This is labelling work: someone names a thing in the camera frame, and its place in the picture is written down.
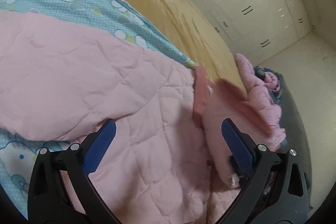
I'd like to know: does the pink quilted jacket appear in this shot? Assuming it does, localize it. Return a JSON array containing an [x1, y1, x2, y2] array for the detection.
[[1, 10, 270, 223]]

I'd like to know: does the dark grey headboard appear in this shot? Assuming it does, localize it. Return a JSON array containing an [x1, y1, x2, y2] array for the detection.
[[279, 75, 313, 213]]

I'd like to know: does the pink puffy coat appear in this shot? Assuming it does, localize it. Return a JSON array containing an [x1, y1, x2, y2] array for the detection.
[[235, 53, 286, 151]]

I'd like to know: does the blue Hello Kitty sheet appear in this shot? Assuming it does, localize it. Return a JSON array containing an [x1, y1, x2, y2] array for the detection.
[[1, 0, 196, 217]]

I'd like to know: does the tan bed blanket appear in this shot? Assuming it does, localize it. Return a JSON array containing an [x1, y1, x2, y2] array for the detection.
[[124, 0, 246, 92]]

